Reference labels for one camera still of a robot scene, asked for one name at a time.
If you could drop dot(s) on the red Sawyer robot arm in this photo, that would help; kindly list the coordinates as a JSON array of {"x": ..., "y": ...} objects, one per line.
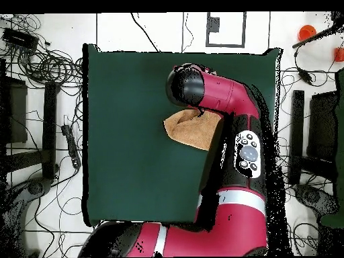
[{"x": 228, "y": 94}]

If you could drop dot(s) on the black box device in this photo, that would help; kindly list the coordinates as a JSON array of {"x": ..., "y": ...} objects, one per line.
[{"x": 20, "y": 39}]

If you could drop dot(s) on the grey square frame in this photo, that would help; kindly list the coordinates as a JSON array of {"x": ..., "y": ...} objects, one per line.
[{"x": 244, "y": 29}]

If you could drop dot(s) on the orange plastic cup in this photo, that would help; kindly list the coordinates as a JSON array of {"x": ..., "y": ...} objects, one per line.
[
  {"x": 307, "y": 32},
  {"x": 339, "y": 54}
]

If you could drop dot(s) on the dark green table cloth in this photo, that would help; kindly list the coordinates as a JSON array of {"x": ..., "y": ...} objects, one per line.
[{"x": 113, "y": 80}]

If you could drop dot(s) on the tan terry towel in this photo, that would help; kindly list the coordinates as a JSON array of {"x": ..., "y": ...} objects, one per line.
[{"x": 193, "y": 131}]

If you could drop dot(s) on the black power strip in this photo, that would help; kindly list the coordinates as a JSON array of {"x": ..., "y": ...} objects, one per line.
[{"x": 71, "y": 146}]

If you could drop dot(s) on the dark grey square patch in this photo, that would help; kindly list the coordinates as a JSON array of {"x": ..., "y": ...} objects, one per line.
[{"x": 213, "y": 24}]

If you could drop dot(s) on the black flat bar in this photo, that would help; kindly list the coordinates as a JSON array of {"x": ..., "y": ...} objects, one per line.
[
  {"x": 50, "y": 129},
  {"x": 297, "y": 134}
]

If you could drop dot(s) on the grey chair base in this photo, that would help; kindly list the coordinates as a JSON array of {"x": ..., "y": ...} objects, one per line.
[
  {"x": 311, "y": 196},
  {"x": 35, "y": 188}
]

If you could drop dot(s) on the black flat panel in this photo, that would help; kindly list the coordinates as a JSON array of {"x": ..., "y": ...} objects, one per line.
[
  {"x": 17, "y": 113},
  {"x": 322, "y": 126}
]

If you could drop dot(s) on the black thin rod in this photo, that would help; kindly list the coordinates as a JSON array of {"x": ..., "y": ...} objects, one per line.
[{"x": 311, "y": 37}]

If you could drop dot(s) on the black cross beam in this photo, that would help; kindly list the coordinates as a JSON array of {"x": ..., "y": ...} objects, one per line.
[{"x": 27, "y": 160}]

